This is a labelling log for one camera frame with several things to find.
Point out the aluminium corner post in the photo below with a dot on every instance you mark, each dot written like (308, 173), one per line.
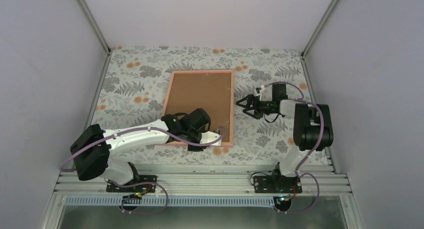
(94, 25)
(322, 22)

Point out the grey slotted cable duct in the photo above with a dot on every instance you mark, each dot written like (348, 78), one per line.
(171, 201)

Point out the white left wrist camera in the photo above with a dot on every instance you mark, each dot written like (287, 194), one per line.
(210, 138)

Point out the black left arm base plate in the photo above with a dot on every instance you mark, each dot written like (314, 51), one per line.
(134, 187)

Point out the pink wooden picture frame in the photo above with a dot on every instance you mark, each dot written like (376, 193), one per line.
(232, 105)

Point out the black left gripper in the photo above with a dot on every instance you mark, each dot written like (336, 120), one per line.
(193, 148)

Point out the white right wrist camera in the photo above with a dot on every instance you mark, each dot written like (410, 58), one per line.
(259, 90)

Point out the aluminium corner post left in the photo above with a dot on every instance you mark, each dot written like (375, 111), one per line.
(94, 25)

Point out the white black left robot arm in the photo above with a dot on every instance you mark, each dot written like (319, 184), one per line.
(95, 152)

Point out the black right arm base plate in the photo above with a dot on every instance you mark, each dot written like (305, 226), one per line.
(268, 184)

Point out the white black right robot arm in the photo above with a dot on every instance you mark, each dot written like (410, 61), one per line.
(312, 127)

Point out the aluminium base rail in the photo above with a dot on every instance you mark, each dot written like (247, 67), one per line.
(205, 180)

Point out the brown cardboard backing board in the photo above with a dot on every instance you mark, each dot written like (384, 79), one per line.
(202, 95)

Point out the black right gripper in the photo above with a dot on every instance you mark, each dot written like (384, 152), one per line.
(251, 98)

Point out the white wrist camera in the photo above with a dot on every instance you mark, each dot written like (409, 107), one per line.
(210, 138)
(259, 90)

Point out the aluminium corner post right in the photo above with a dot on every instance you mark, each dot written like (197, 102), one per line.
(322, 22)

